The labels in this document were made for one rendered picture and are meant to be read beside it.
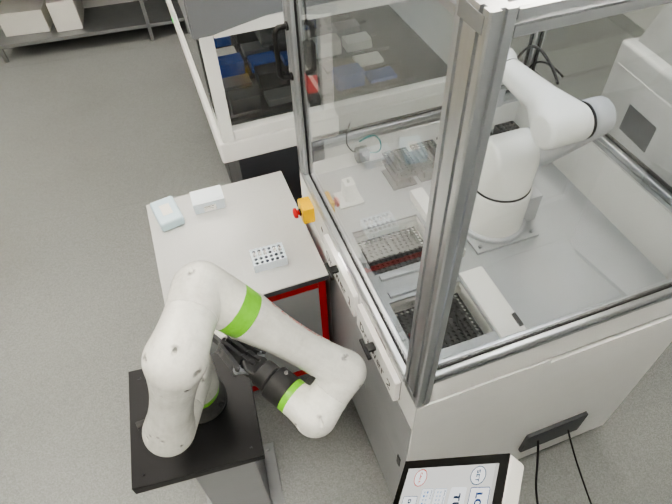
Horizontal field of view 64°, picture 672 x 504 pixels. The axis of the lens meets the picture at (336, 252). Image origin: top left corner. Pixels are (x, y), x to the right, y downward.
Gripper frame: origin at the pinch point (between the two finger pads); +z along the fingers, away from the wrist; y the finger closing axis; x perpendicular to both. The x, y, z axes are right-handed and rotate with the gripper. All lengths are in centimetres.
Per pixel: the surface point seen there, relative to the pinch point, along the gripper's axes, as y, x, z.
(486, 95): -27, 87, -40
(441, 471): -1, 12, -66
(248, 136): 83, 20, 65
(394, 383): 23, 6, -45
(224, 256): 50, -13, 35
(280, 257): 55, -2, 16
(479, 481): -7, 20, -72
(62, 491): 10, -127, 44
